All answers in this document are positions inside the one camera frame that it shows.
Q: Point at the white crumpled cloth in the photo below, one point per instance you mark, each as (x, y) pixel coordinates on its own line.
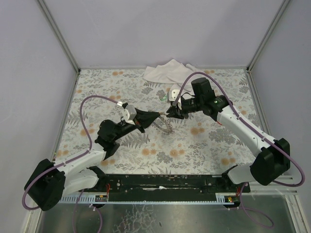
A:
(173, 72)

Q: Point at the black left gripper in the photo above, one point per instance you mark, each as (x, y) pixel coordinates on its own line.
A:
(139, 120)

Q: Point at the white disc with keyrings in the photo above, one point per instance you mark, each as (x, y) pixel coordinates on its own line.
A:
(163, 124)

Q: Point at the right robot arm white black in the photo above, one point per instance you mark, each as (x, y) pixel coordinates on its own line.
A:
(271, 155)

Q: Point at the white slotted cable duct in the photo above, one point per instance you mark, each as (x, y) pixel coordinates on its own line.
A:
(150, 199)

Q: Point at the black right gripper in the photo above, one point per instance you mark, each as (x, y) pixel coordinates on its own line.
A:
(179, 109)

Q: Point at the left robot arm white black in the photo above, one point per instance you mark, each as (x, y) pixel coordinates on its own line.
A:
(50, 181)

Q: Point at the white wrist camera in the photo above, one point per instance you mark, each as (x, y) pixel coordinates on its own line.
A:
(129, 112)
(172, 96)

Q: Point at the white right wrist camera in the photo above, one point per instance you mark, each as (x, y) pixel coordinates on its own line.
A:
(172, 96)

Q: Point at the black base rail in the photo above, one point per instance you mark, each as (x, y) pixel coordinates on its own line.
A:
(164, 185)

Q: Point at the grey left corner post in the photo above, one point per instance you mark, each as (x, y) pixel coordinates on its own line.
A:
(57, 33)

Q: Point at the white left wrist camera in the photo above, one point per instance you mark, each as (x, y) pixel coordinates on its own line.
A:
(129, 112)

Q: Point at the grey aluminium corner post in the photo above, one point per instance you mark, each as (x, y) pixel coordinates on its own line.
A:
(274, 23)

